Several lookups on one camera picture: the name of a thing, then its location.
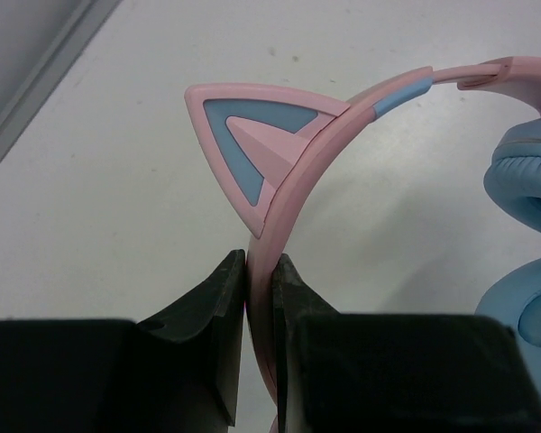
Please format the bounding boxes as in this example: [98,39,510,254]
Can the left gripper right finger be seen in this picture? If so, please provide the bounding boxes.
[272,255,541,432]

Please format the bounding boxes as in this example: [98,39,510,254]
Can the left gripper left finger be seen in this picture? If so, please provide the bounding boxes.
[0,250,245,432]

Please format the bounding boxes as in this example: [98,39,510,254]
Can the pink blue cat-ear headphones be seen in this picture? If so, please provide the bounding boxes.
[185,57,541,419]

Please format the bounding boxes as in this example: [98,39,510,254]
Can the aluminium table frame rail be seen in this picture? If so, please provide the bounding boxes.
[0,0,120,163]

